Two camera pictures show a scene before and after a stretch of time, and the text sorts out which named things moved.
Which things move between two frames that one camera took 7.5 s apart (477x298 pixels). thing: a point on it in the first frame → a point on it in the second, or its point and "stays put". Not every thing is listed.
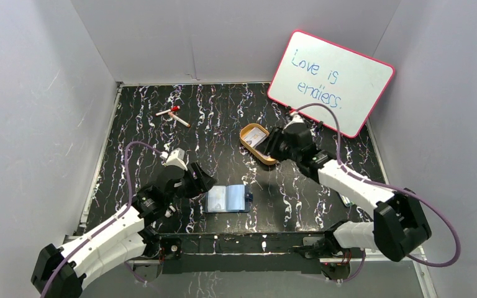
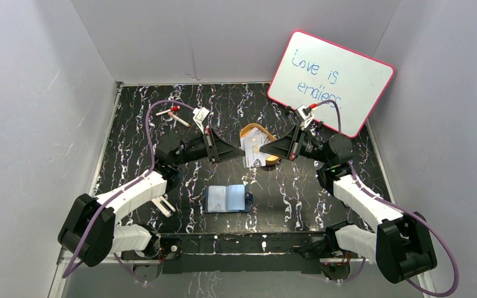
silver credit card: [216, 198] stays put
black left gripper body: [195, 179] → [212, 145]
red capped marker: [174, 108] stays put
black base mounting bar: [238, 253] stays put
